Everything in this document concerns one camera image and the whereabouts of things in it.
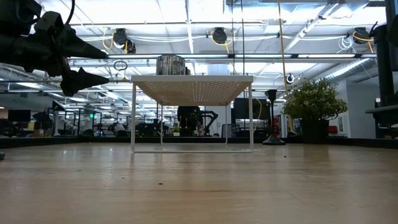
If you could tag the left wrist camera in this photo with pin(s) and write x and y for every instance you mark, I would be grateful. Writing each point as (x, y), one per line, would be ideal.
(48, 23)

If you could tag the person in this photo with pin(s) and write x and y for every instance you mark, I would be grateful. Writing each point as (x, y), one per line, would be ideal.
(189, 119)
(120, 130)

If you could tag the grey equipment cart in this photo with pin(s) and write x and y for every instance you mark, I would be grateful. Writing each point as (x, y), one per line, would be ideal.
(384, 113)

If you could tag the large dark background screen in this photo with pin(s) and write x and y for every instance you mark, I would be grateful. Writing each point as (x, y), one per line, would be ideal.
(245, 109)

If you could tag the potted green plant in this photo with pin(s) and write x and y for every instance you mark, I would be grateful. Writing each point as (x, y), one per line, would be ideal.
(314, 99)

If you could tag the white perforated metal shelf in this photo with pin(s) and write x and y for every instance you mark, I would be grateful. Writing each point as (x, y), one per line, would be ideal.
(192, 78)

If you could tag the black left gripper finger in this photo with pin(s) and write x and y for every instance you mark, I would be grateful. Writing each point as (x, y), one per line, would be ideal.
(76, 46)
(79, 82)

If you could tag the red background object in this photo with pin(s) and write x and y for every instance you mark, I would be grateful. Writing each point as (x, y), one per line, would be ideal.
(333, 129)

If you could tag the background black robot arm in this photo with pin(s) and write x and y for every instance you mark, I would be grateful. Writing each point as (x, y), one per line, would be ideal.
(212, 118)

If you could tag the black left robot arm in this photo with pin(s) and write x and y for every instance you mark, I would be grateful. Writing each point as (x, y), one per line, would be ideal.
(15, 12)

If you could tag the small dark background monitor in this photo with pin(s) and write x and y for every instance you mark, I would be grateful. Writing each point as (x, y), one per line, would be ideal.
(18, 115)

